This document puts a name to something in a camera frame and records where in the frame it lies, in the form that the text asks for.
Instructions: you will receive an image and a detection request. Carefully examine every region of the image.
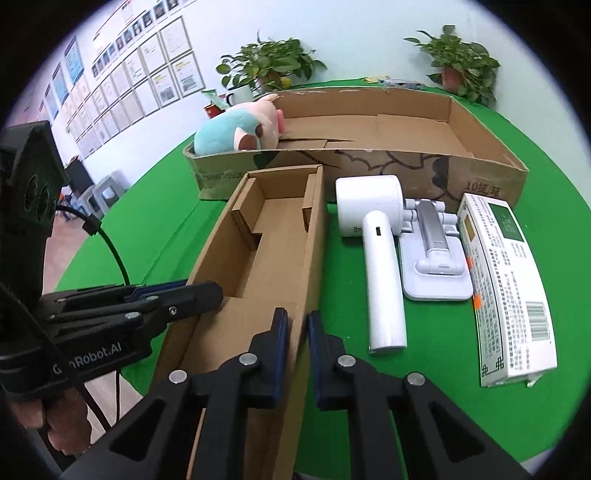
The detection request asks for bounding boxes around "white folding phone stand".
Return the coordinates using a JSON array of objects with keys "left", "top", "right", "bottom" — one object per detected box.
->
[{"left": 398, "top": 198, "right": 474, "bottom": 302}]

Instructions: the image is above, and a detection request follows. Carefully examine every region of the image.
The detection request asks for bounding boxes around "pink and teal plush toy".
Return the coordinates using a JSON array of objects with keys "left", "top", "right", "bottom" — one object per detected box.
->
[{"left": 193, "top": 92, "right": 286, "bottom": 155}]

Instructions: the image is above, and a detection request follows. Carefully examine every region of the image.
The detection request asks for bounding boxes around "person's left hand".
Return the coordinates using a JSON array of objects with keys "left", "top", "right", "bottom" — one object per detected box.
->
[{"left": 11, "top": 385, "right": 93, "bottom": 446}]

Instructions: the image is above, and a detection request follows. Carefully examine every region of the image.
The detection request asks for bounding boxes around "grey plastic stool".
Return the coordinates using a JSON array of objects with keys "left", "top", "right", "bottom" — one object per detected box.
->
[
  {"left": 95, "top": 174, "right": 128, "bottom": 208},
  {"left": 76, "top": 188, "right": 105, "bottom": 217}
]

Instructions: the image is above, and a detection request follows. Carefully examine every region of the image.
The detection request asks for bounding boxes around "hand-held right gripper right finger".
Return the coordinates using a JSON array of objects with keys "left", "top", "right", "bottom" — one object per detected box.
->
[{"left": 307, "top": 310, "right": 532, "bottom": 480}]

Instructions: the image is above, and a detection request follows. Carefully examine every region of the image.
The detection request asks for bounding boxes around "black cable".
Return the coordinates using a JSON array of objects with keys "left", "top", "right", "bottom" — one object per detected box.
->
[{"left": 54, "top": 205, "right": 131, "bottom": 428}]

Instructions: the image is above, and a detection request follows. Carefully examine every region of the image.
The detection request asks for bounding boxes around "large cardboard box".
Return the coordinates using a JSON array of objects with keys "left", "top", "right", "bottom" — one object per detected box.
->
[{"left": 184, "top": 88, "right": 530, "bottom": 213}]

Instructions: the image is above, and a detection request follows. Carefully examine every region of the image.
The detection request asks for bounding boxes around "white box with green label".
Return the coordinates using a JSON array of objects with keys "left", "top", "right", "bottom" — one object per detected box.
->
[{"left": 457, "top": 193, "right": 558, "bottom": 387}]

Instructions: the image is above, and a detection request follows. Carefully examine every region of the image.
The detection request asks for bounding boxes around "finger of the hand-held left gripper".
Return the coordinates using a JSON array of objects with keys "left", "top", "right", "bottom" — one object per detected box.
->
[
  {"left": 38, "top": 280, "right": 190, "bottom": 318},
  {"left": 46, "top": 281, "right": 225, "bottom": 343}
]

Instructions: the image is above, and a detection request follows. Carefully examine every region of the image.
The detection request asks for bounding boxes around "green tablecloth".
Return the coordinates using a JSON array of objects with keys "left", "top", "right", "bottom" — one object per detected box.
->
[{"left": 55, "top": 80, "right": 591, "bottom": 464}]

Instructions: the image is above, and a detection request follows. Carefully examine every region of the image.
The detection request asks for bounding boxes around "wall of framed certificates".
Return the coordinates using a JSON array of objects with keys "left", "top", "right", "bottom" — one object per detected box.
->
[{"left": 37, "top": 0, "right": 206, "bottom": 160}]

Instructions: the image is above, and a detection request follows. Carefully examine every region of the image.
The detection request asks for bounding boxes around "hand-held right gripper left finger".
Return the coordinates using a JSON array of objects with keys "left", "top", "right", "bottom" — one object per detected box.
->
[{"left": 60, "top": 307, "right": 296, "bottom": 480}]

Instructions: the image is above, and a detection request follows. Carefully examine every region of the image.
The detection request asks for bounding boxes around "green plant in terracotta pot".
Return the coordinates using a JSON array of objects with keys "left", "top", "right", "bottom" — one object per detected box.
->
[{"left": 404, "top": 25, "right": 502, "bottom": 109}]

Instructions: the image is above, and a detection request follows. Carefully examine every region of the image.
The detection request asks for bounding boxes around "white enamel mug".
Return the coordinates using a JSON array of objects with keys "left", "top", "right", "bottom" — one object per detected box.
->
[{"left": 225, "top": 86, "right": 254, "bottom": 108}]

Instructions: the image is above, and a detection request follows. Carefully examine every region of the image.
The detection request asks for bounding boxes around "potted green plant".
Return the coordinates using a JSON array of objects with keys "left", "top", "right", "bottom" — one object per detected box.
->
[{"left": 216, "top": 30, "right": 328, "bottom": 93}]

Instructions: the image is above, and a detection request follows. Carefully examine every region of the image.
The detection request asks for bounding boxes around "narrow cardboard box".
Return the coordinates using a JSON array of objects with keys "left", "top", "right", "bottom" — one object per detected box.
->
[{"left": 152, "top": 164, "right": 326, "bottom": 480}]

